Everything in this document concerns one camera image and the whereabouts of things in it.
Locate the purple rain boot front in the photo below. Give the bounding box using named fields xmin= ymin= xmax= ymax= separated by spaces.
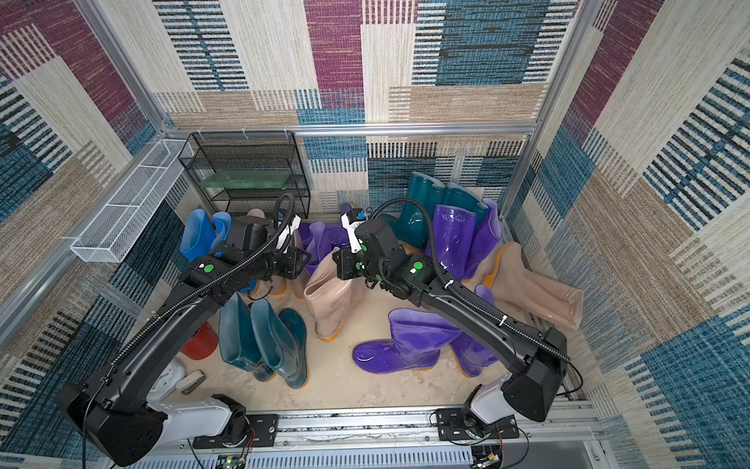
xmin=353 ymin=309 xmax=461 ymax=374

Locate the black wire mesh shelf rack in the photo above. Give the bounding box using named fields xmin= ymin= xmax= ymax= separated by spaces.
xmin=178 ymin=131 xmax=312 ymax=217

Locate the beige rain boot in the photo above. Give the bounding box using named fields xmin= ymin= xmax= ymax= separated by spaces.
xmin=245 ymin=207 xmax=288 ymax=296
xmin=304 ymin=248 xmax=366 ymax=342
xmin=289 ymin=227 xmax=312 ymax=300

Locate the green tray on rack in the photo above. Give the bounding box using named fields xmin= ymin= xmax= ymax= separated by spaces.
xmin=201 ymin=169 xmax=292 ymax=190

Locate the white round clock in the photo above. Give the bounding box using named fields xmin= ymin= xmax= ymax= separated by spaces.
xmin=146 ymin=359 xmax=186 ymax=403

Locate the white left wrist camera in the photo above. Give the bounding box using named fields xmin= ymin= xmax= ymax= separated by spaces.
xmin=275 ymin=215 xmax=301 ymax=253

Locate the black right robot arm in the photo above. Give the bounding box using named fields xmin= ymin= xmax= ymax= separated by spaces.
xmin=333 ymin=208 xmax=571 ymax=424

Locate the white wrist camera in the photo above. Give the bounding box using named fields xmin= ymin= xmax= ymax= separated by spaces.
xmin=341 ymin=208 xmax=367 ymax=254
xmin=275 ymin=215 xmax=301 ymax=253

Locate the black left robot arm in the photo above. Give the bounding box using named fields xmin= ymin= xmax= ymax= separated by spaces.
xmin=57 ymin=193 xmax=310 ymax=467

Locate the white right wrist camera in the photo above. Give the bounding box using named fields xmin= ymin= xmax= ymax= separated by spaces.
xmin=341 ymin=208 xmax=367 ymax=254

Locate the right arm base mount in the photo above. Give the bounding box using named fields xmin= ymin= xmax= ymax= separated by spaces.
xmin=429 ymin=372 xmax=520 ymax=446

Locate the white wire mesh basket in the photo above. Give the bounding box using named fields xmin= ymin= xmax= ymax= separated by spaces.
xmin=70 ymin=139 xmax=186 ymax=263

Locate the red pen holder cup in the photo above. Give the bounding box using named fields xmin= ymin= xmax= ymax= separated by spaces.
xmin=181 ymin=322 xmax=219 ymax=361

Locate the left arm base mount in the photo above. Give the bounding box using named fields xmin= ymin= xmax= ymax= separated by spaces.
xmin=156 ymin=394 xmax=279 ymax=449

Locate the white stapler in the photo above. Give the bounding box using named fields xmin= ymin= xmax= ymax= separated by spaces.
xmin=176 ymin=371 xmax=206 ymax=395

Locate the beige rain boot wall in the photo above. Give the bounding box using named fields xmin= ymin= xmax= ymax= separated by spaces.
xmin=484 ymin=242 xmax=584 ymax=331

